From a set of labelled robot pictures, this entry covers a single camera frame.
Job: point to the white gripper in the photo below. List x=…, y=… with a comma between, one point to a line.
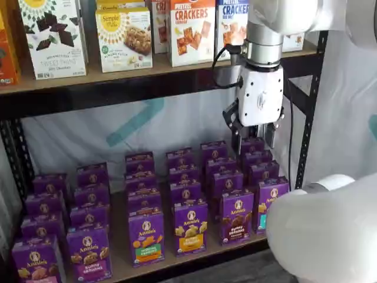
x=260, y=94

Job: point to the purple Annie's box brown patch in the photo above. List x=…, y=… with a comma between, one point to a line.
x=235, y=224

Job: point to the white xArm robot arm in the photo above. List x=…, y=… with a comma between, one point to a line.
x=324, y=230

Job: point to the purple Annie's snack box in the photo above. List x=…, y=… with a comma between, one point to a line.
x=140, y=163
x=91, y=196
x=50, y=184
x=88, y=216
x=251, y=146
x=221, y=166
x=182, y=175
x=214, y=150
x=141, y=182
x=256, y=157
x=144, y=202
x=228, y=181
x=92, y=175
x=41, y=227
x=263, y=172
x=44, y=204
x=180, y=157
x=185, y=193

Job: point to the purple Annie's box teal label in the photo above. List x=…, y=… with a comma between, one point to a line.
x=272, y=191

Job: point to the yellow lettered Crackers box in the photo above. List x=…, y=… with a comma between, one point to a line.
x=294, y=42

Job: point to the Pretzel Crackers cheddar box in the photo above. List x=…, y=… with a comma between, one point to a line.
x=191, y=53

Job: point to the purple Annie's box yellow label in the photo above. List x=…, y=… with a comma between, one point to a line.
x=190, y=230

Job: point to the blue Pretzel Crackers sea salt box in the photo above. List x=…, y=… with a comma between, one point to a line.
x=229, y=17

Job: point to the narrow white cracker box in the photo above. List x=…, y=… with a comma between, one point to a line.
x=160, y=35

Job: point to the wooden shelf board with crackers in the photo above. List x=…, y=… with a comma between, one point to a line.
x=117, y=78

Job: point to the purple Annie's Hidden Veggies box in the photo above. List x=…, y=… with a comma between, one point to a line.
x=145, y=238

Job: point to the Simple Mills almond bar box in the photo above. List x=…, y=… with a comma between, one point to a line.
x=123, y=56

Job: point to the wooden shelf board with purple boxes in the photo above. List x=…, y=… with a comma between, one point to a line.
x=117, y=212

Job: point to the yellow Simple Mills box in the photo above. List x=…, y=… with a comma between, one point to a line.
x=117, y=4

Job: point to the purple Annie's box pink label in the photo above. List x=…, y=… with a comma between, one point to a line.
x=38, y=265
x=88, y=256

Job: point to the Sweet Thins chocolate cookie box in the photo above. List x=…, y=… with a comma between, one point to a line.
x=56, y=59

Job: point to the orange snack box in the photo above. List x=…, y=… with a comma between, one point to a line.
x=7, y=53

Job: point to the white side curtain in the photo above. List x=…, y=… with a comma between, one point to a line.
x=338, y=103

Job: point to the black metal shelving rack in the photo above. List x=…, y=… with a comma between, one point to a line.
x=88, y=101

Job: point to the white backdrop sheet teal stripe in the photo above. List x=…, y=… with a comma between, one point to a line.
x=73, y=138

